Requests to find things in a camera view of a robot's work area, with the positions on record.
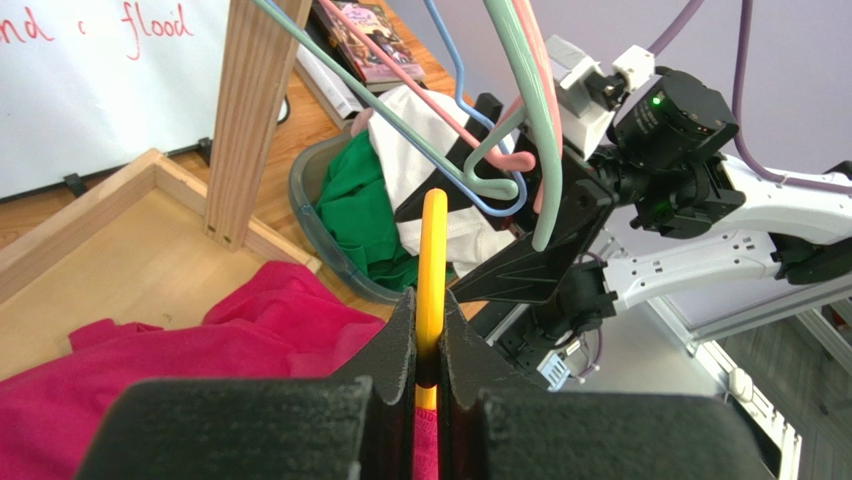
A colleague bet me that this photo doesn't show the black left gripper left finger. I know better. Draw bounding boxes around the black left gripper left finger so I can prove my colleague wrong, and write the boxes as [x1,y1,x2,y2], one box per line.
[77,290,416,479]

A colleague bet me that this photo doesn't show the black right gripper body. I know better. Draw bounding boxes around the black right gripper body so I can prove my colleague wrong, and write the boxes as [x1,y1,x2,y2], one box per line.
[393,133,616,305]

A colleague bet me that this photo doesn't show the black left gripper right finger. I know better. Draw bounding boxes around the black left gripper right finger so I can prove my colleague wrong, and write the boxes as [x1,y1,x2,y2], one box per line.
[437,295,770,479]

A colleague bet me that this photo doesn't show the pink hanger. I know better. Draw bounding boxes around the pink hanger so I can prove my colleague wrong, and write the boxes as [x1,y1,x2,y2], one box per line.
[317,1,563,217]

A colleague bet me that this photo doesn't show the light blue wire hanger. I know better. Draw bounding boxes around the light blue wire hanger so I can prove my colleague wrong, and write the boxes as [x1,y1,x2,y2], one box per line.
[365,0,528,220]

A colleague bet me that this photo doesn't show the pale green hanger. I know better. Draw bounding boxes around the pale green hanger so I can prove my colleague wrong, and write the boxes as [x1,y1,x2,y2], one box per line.
[257,1,563,252]

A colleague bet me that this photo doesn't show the yellow plastic hanger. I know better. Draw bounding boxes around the yellow plastic hanger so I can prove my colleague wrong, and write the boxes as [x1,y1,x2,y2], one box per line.
[415,189,448,410]

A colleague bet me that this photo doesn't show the magenta t shirt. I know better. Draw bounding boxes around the magenta t shirt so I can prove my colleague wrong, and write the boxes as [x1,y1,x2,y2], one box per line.
[0,259,441,480]

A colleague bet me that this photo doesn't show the white t shirt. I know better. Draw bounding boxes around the white t shirt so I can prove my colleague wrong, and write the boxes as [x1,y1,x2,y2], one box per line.
[367,85,527,278]

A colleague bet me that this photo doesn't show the green t shirt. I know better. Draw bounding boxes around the green t shirt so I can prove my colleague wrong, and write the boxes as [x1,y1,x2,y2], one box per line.
[315,131,419,292]

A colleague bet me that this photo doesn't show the dusty pink t shirt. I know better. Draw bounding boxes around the dusty pink t shirt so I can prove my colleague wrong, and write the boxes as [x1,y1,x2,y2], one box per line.
[349,108,374,138]

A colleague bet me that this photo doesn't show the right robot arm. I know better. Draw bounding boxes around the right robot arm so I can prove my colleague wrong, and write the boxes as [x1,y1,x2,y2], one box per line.
[452,68,851,386]

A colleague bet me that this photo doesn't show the clear blue plastic tub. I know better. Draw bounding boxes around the clear blue plastic tub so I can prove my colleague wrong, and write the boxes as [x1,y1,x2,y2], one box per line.
[288,132,400,305]

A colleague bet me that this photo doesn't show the illustrated paperback book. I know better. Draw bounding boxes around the illustrated paperback book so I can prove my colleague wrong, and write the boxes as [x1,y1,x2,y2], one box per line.
[311,1,426,94]

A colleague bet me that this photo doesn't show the wooden clothes rack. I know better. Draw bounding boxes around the wooden clothes rack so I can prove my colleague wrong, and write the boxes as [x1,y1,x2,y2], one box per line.
[1,1,321,378]

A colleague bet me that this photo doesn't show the white board with red writing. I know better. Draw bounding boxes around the white board with red writing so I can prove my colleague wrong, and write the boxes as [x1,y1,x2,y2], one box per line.
[1,0,229,198]

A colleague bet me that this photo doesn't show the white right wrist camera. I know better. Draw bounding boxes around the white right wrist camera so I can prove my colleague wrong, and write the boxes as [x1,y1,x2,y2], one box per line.
[545,35,655,161]

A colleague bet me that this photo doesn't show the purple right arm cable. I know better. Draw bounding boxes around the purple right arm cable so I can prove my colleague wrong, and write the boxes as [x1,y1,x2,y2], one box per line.
[645,0,852,197]

